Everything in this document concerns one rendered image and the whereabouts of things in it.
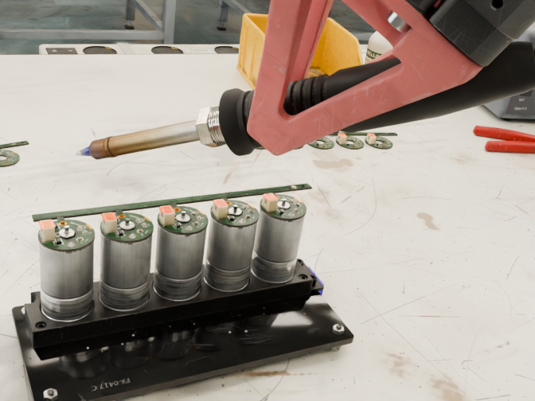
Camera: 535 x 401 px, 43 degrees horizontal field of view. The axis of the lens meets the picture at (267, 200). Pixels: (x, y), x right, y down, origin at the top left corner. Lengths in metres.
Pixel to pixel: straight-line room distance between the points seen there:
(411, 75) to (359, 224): 0.29
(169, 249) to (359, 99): 0.15
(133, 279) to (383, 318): 0.15
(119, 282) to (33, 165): 0.20
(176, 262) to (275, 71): 0.15
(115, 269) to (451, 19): 0.21
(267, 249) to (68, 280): 0.10
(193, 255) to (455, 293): 0.18
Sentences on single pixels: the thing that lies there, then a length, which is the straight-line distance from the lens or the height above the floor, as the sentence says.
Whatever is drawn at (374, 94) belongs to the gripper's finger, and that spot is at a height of 0.92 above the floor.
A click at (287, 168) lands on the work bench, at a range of 0.54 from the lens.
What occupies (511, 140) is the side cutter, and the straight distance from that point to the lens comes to 0.69.
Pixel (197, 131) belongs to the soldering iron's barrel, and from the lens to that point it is 0.25.
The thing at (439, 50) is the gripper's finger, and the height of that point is 0.94.
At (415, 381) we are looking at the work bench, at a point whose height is 0.75.
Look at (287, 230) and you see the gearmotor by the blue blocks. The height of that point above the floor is 0.80.
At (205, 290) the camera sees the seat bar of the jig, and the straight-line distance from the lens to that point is 0.36.
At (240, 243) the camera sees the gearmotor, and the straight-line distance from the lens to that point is 0.35.
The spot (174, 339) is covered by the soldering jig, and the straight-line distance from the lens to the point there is 0.35.
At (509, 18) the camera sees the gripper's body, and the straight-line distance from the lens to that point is 0.17.
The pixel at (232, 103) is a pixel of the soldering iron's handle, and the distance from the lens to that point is 0.24.
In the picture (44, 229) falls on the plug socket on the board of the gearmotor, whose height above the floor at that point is 0.82.
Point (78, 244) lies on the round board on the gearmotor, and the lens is 0.32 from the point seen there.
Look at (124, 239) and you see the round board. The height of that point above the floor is 0.81.
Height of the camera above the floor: 0.99
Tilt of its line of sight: 29 degrees down
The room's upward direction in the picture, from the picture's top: 9 degrees clockwise
